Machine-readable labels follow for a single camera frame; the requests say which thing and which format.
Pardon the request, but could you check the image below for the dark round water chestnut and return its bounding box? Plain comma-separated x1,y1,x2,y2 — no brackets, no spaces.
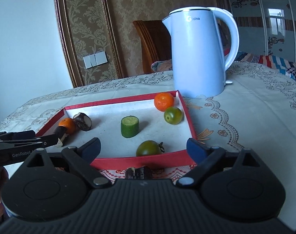
73,113,92,132

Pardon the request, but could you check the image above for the small orange tangerine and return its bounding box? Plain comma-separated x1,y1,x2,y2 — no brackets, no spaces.
59,118,76,135

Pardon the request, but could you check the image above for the green cucumber piece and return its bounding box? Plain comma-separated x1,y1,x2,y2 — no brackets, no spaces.
120,116,140,138

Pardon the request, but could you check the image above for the large orange tangerine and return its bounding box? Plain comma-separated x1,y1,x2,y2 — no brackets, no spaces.
154,92,174,112

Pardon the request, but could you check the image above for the red shallow cardboard box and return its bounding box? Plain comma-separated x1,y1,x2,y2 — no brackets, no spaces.
37,91,196,170

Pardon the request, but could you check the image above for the white electric kettle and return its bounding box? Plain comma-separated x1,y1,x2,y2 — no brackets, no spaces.
162,6,239,98

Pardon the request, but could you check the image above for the folded pillow on bed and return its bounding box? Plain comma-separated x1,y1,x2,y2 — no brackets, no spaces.
151,59,173,72

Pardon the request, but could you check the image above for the colourful patterned bedding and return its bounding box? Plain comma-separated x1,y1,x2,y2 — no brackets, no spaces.
226,51,296,83

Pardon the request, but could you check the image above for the glass sliding wardrobe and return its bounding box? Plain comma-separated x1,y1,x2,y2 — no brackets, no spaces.
228,0,296,63

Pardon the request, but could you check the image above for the white wall switch panel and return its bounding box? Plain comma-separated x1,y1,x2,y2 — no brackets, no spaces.
83,51,108,69

